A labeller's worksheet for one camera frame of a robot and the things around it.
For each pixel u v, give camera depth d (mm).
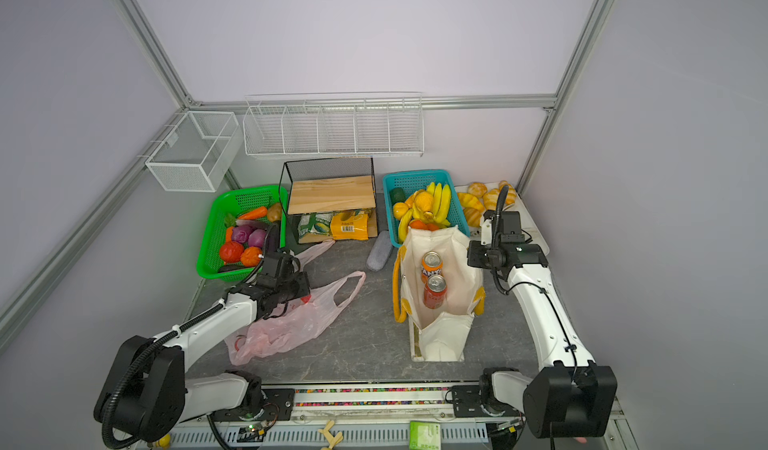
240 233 1019
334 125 990
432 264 880
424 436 680
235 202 1120
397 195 1131
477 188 1189
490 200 1145
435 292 824
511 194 1162
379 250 1002
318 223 1046
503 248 575
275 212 1091
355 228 993
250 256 961
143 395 408
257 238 995
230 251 962
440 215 1048
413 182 1157
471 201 1145
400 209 1087
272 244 992
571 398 389
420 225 995
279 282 685
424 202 1026
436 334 738
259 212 1120
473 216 1080
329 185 1006
